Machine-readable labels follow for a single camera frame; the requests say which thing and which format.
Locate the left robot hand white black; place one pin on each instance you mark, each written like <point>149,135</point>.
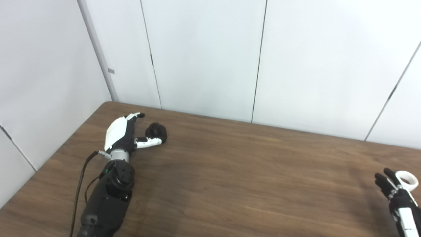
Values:
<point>116,133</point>

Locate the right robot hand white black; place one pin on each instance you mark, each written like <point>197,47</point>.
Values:
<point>403,200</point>

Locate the round black part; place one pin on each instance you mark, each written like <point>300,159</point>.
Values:
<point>158,130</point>

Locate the grey wall corner post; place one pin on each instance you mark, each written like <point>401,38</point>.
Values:
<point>98,52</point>

